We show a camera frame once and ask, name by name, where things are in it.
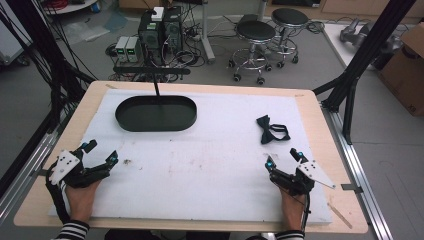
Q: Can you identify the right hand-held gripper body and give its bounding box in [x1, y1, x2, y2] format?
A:
[269, 160, 337, 197]

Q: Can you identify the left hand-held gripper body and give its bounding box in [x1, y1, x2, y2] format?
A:
[45, 148, 111, 190]

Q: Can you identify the black bow tie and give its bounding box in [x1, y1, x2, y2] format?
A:
[255, 114, 292, 146]

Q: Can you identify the black stand with oval tray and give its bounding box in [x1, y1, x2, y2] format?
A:
[112, 65, 199, 133]

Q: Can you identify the person's left hand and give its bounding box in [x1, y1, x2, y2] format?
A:
[64, 179, 102, 224]

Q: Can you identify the person's right hand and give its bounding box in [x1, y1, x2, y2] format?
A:
[279, 188, 306, 232]

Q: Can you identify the thin wooden stick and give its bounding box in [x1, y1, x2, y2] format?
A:
[326, 202, 354, 230]

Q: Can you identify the white foam mat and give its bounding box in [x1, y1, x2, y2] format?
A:
[48, 87, 335, 225]

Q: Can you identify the person's dark lap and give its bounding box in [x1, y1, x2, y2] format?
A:
[104, 229, 232, 240]

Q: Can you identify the grey power supply unit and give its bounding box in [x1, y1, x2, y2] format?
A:
[126, 36, 143, 64]
[114, 35, 131, 63]

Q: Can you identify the black computer tower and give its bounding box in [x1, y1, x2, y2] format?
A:
[162, 5, 185, 55]
[137, 9, 166, 66]

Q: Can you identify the black round stool chrome base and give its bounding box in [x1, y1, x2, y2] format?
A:
[228, 20, 278, 86]
[270, 7, 310, 70]

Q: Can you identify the brown cardboard box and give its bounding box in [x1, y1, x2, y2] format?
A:
[377, 21, 424, 118]

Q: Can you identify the grey machine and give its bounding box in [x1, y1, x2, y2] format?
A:
[338, 17, 405, 71]

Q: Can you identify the white round table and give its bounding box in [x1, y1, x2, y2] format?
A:
[42, 0, 100, 16]

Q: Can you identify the grey desk leg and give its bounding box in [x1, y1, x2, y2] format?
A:
[199, 0, 217, 65]

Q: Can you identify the white box device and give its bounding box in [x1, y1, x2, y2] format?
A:
[150, 6, 166, 23]

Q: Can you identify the grey metal bracket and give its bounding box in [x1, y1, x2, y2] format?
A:
[340, 182, 365, 195]
[29, 167, 50, 178]

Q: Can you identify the black sleeved left gripper cable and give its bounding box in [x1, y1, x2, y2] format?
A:
[44, 169, 73, 225]

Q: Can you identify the thin black right gripper cable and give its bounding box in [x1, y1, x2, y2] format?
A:
[301, 192, 312, 233]

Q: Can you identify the aluminium rail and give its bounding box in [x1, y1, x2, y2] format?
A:
[320, 102, 395, 240]
[0, 109, 73, 225]

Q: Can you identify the black metal frame stand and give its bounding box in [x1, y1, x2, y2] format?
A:
[0, 0, 97, 135]
[312, 0, 418, 146]

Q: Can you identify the tangle of black floor cables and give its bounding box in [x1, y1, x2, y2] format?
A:
[105, 13, 209, 83]

